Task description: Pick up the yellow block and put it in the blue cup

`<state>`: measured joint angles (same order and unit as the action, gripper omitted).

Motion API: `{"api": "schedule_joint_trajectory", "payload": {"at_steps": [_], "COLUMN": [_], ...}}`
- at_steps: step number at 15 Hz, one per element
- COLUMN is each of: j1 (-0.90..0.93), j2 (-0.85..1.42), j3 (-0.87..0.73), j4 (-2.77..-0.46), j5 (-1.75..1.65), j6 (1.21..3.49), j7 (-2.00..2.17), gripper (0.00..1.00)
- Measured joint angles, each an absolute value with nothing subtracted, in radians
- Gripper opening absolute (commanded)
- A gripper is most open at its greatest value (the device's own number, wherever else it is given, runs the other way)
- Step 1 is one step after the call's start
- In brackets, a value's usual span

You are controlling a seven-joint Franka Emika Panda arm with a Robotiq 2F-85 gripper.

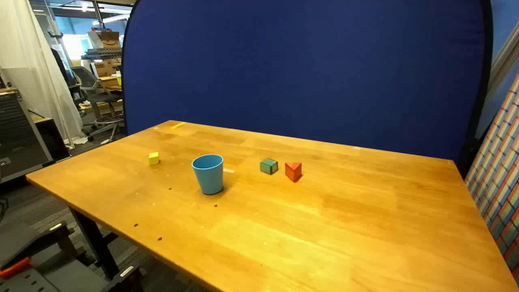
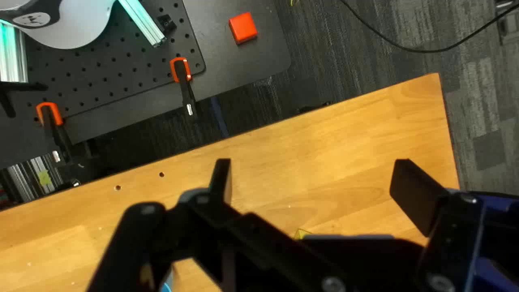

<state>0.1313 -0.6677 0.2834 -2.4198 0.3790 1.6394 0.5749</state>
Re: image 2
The yellow green block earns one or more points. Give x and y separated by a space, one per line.
301 233

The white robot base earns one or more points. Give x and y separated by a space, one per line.
59 22

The aluminium extrusion rail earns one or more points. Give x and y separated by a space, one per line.
144 21

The black perforated breadboard plate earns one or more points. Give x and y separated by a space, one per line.
118 64

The orange black clamp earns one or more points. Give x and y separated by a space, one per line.
184 76
56 134

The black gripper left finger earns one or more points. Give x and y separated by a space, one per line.
222 180

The red square block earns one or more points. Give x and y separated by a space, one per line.
244 27

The aluminium extrusion post left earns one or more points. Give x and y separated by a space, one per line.
14 66

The orange black clamp left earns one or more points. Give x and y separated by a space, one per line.
56 134

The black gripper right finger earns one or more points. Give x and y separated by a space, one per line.
418 193

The orange black clamp right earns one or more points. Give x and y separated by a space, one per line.
184 76

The black side table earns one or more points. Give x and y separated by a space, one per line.
227 66

